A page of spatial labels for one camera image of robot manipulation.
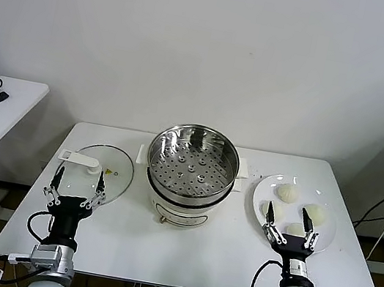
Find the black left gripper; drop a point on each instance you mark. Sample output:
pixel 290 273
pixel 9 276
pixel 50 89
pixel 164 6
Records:
pixel 68 211

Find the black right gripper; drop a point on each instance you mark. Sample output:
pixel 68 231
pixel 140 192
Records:
pixel 292 248

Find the white steamed baozi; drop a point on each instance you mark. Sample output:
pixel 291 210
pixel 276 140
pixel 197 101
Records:
pixel 318 214
pixel 278 212
pixel 295 229
pixel 286 193

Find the steel perforated steamer basket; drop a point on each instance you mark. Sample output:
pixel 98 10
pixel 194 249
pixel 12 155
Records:
pixel 190 173

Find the white round plate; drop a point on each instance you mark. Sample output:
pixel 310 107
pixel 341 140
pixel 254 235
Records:
pixel 269 190

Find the white computer mouse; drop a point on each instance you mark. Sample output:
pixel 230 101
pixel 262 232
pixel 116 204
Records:
pixel 2 97

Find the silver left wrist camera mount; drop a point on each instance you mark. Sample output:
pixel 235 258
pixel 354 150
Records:
pixel 45 255

